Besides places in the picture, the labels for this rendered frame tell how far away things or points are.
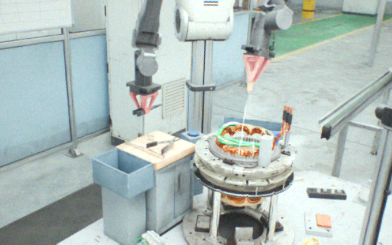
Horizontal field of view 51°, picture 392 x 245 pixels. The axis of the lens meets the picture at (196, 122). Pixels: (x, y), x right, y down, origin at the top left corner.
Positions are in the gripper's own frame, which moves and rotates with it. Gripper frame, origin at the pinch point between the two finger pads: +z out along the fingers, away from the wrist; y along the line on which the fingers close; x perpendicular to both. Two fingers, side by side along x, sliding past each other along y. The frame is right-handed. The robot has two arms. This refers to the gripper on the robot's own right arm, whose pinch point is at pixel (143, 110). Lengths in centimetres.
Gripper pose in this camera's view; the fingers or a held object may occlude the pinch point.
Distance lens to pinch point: 137.8
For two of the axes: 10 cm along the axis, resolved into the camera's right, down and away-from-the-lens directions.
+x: 6.2, -2.8, 7.3
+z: -0.3, 9.2, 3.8
